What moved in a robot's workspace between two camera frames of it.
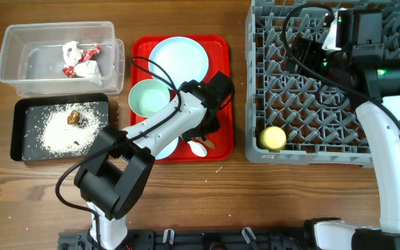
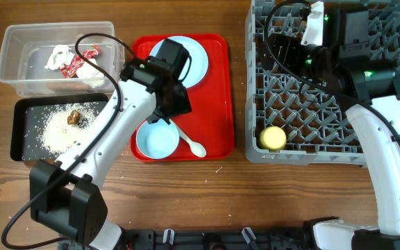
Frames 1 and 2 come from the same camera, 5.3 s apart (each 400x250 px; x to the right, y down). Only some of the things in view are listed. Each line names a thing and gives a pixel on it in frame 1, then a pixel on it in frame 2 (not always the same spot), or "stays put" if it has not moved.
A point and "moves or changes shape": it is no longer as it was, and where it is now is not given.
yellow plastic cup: (273, 138) stays put
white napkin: (71, 53) moves or changes shape
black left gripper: (214, 126) -> (182, 104)
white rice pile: (68, 130) stays put
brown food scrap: (73, 117) stays put
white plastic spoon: (198, 148) stays put
